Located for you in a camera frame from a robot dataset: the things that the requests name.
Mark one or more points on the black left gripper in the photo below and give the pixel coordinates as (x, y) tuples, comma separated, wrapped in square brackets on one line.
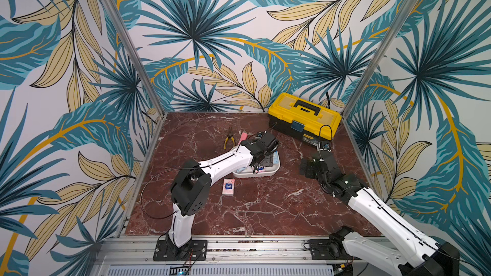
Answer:
[(268, 153)]

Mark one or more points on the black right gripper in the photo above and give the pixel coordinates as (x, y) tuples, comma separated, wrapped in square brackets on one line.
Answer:
[(311, 166)]

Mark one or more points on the pink Tempo tissue pack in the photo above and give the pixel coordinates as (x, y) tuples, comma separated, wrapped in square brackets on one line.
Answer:
[(228, 187)]

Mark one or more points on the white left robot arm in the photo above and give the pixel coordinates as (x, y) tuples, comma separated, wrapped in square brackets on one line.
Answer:
[(191, 186)]

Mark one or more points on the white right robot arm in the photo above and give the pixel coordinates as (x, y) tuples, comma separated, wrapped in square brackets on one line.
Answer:
[(412, 253)]

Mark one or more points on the white plastic storage box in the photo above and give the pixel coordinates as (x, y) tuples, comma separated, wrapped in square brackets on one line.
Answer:
[(268, 167)]

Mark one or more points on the pink utility knife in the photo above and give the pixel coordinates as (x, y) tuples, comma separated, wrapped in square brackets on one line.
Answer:
[(243, 137)]

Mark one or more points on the yellow black toolbox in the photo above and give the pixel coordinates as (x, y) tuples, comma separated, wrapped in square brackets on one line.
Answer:
[(304, 120)]

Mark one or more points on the yellow handled pliers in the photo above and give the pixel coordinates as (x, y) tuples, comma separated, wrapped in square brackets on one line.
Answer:
[(229, 138)]

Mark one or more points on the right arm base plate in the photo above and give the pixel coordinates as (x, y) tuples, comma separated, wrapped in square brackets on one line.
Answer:
[(323, 249)]

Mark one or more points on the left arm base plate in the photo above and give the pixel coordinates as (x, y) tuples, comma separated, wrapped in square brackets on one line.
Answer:
[(194, 250)]

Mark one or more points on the aluminium mounting rail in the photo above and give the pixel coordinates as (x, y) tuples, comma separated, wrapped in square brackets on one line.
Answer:
[(226, 255)]

